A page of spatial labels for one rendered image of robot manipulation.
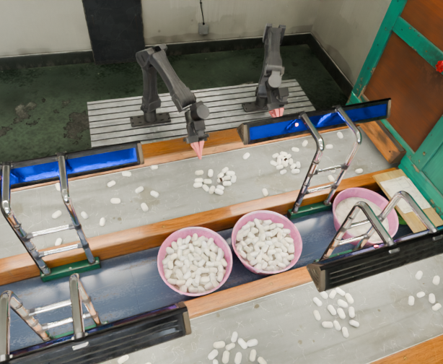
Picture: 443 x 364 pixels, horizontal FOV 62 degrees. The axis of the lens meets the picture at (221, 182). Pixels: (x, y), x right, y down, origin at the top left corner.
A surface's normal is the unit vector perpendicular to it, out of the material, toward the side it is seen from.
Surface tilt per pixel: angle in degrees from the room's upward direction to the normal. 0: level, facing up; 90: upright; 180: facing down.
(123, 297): 0
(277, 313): 0
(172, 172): 0
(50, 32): 89
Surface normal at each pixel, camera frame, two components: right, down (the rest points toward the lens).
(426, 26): -0.94, 0.20
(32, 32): 0.28, 0.76
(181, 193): 0.08, -0.62
